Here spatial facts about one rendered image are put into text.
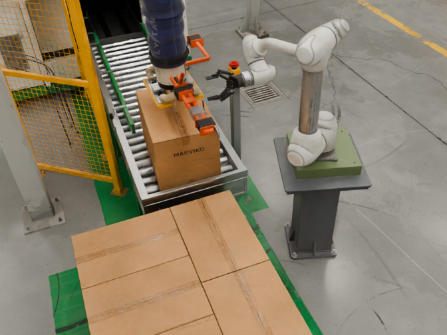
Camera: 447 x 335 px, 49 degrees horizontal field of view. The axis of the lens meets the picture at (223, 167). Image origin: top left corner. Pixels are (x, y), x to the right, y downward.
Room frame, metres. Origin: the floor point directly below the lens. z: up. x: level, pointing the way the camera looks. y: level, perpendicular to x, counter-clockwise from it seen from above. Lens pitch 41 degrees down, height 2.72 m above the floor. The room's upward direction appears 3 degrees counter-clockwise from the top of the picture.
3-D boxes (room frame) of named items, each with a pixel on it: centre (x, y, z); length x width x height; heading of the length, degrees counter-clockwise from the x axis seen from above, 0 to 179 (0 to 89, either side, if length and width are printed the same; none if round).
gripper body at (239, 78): (2.45, -0.09, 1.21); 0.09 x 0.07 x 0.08; 110
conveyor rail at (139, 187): (3.26, 0.87, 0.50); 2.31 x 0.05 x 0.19; 19
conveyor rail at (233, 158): (3.47, 0.26, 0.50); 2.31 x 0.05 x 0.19; 19
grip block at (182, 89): (2.36, 0.20, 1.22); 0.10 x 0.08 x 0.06; 110
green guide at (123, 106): (3.61, 0.93, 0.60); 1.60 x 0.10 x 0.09; 19
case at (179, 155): (2.59, 0.29, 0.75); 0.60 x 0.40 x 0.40; 16
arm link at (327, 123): (2.26, -0.58, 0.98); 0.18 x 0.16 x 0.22; 141
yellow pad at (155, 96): (2.56, 0.38, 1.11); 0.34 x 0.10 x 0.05; 20
